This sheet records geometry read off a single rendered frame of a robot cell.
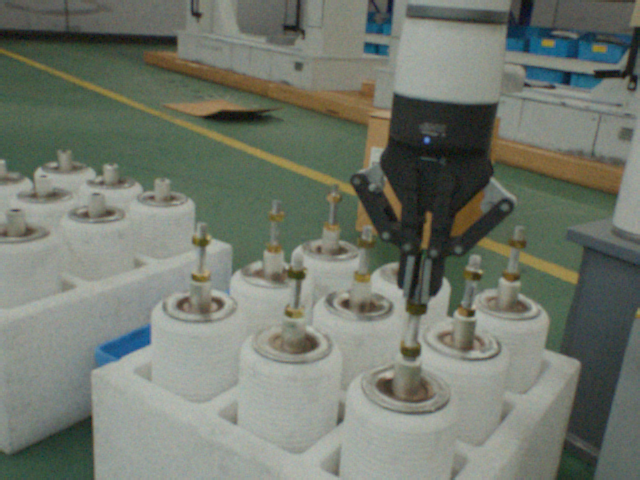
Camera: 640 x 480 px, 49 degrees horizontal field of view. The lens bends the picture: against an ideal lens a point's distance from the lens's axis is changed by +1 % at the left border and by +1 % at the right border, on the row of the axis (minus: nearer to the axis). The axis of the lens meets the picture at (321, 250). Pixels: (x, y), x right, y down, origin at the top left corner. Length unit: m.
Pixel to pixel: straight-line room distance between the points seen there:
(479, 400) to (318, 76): 3.33
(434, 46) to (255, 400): 0.34
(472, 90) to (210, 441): 0.38
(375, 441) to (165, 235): 0.57
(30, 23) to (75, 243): 6.02
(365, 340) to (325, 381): 0.09
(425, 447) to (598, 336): 0.45
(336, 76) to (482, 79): 3.50
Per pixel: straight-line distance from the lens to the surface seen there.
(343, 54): 4.00
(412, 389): 0.59
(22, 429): 0.95
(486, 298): 0.80
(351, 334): 0.70
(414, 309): 0.56
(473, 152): 0.51
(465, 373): 0.66
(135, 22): 7.28
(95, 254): 0.97
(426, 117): 0.49
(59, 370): 0.95
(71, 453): 0.95
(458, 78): 0.48
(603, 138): 2.69
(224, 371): 0.71
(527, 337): 0.77
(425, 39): 0.49
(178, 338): 0.69
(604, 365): 0.98
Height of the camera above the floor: 0.55
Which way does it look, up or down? 20 degrees down
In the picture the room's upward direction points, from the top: 5 degrees clockwise
